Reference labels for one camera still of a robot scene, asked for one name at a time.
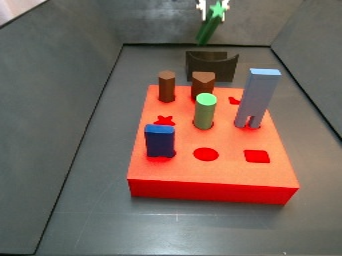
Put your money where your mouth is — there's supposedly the silver red gripper finger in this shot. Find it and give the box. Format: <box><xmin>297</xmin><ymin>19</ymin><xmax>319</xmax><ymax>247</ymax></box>
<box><xmin>221</xmin><ymin>0</ymin><xmax>232</xmax><ymax>23</ymax></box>

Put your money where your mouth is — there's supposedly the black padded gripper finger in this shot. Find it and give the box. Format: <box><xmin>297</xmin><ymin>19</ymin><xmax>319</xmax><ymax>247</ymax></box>
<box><xmin>196</xmin><ymin>0</ymin><xmax>208</xmax><ymax>20</ymax></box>

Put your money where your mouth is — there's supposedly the green star prism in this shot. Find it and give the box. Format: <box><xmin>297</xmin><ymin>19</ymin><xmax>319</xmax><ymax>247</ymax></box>
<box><xmin>197</xmin><ymin>0</ymin><xmax>225</xmax><ymax>46</ymax></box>

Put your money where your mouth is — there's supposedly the black curved fixture block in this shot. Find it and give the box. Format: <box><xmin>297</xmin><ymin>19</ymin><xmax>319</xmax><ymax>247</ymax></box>
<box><xmin>186</xmin><ymin>51</ymin><xmax>240</xmax><ymax>82</ymax></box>

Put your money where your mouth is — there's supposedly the red peg board base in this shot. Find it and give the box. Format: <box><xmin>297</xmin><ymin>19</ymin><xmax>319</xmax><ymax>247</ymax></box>
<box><xmin>127</xmin><ymin>85</ymin><xmax>300</xmax><ymax>205</ymax></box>

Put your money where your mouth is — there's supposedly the brown rounded triangle peg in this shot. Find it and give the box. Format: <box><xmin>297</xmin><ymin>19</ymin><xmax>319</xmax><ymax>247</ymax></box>
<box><xmin>192</xmin><ymin>71</ymin><xmax>216</xmax><ymax>98</ymax></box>

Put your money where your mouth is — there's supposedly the brown hexagon peg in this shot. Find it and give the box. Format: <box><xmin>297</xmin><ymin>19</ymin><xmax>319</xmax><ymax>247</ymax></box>
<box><xmin>160</xmin><ymin>70</ymin><xmax>176</xmax><ymax>103</ymax></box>

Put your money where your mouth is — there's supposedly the light blue arch block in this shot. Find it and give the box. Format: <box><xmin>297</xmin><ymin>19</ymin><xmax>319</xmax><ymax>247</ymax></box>
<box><xmin>234</xmin><ymin>68</ymin><xmax>282</xmax><ymax>129</ymax></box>

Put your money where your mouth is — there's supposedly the green cylinder peg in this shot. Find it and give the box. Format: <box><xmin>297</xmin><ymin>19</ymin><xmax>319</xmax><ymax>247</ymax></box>
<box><xmin>194</xmin><ymin>93</ymin><xmax>217</xmax><ymax>130</ymax></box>

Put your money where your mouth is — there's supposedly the dark blue block peg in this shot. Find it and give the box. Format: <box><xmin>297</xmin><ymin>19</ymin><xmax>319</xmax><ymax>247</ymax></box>
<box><xmin>145</xmin><ymin>124</ymin><xmax>176</xmax><ymax>158</ymax></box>

